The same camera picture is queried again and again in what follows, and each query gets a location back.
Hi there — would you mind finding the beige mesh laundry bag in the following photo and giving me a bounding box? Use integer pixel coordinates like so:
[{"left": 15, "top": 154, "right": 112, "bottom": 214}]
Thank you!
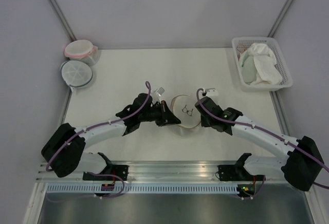
[{"left": 170, "top": 95, "right": 201, "bottom": 137}]

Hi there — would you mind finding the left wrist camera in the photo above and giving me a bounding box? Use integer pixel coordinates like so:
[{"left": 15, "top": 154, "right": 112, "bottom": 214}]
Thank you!
[{"left": 152, "top": 87, "right": 165, "bottom": 102}]

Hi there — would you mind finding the right aluminium frame post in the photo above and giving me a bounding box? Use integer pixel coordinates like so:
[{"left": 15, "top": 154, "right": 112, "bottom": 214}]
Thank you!
[{"left": 267, "top": 0, "right": 295, "bottom": 38}]

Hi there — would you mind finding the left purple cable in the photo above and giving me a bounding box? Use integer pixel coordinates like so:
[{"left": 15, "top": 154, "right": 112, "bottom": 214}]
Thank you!
[{"left": 45, "top": 81, "right": 152, "bottom": 172}]

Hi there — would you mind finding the aluminium frame post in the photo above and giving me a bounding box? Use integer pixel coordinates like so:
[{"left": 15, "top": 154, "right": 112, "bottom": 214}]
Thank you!
[
  {"left": 267, "top": 0, "right": 295, "bottom": 38},
  {"left": 47, "top": 0, "right": 77, "bottom": 41}
]

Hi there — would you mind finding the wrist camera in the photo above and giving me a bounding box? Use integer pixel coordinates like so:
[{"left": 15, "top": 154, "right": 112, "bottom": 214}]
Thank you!
[
  {"left": 202, "top": 88, "right": 218, "bottom": 97},
  {"left": 152, "top": 87, "right": 165, "bottom": 102}
]

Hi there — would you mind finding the left aluminium frame post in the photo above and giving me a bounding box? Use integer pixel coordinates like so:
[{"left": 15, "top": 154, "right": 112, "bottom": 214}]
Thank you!
[{"left": 47, "top": 0, "right": 77, "bottom": 41}]

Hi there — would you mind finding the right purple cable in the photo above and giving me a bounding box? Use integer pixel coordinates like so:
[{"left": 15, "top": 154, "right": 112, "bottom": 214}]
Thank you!
[{"left": 196, "top": 88, "right": 329, "bottom": 189}]

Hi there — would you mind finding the white slotted cable duct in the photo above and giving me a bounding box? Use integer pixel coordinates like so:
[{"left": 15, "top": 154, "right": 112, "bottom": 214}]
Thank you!
[{"left": 46, "top": 183, "right": 239, "bottom": 195}]

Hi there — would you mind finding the blue trimmed mesh laundry bag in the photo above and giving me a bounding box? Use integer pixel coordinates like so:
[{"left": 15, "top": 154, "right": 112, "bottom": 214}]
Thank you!
[{"left": 60, "top": 60, "right": 94, "bottom": 92}]

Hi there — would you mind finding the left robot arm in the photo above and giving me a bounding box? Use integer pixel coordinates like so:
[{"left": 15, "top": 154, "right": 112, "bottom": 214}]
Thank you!
[{"left": 41, "top": 93, "right": 181, "bottom": 181}]

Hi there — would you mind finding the white cloth in basket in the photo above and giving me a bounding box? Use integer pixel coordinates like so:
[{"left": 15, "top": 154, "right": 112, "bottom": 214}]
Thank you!
[{"left": 239, "top": 43, "right": 283, "bottom": 85}]

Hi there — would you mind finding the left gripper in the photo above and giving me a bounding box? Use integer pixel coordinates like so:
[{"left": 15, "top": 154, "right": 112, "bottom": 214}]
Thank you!
[{"left": 139, "top": 101, "right": 180, "bottom": 127}]

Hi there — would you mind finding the pink trimmed mesh laundry bag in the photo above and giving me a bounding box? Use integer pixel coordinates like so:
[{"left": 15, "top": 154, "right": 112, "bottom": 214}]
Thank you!
[{"left": 64, "top": 40, "right": 101, "bottom": 66}]

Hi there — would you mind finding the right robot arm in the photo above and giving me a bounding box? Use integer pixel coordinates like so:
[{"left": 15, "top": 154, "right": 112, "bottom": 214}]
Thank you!
[{"left": 195, "top": 96, "right": 325, "bottom": 192}]

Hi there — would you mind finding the purple cable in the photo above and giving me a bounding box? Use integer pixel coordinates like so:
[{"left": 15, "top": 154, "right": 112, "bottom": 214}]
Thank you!
[
  {"left": 45, "top": 81, "right": 152, "bottom": 172},
  {"left": 196, "top": 88, "right": 329, "bottom": 189}
]

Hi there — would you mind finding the mint green cloth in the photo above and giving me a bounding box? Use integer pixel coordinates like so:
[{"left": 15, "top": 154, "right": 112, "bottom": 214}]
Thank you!
[{"left": 239, "top": 50, "right": 258, "bottom": 85}]

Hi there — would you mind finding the aluminium mounting rail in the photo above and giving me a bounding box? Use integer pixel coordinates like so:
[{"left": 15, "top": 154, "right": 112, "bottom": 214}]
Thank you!
[{"left": 35, "top": 160, "right": 316, "bottom": 182}]

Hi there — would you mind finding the white plastic basket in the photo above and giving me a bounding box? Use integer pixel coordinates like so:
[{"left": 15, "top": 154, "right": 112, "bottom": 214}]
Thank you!
[{"left": 232, "top": 36, "right": 293, "bottom": 91}]

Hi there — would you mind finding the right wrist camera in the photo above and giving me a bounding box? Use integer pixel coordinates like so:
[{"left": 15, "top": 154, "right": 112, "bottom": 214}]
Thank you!
[{"left": 202, "top": 88, "right": 218, "bottom": 97}]

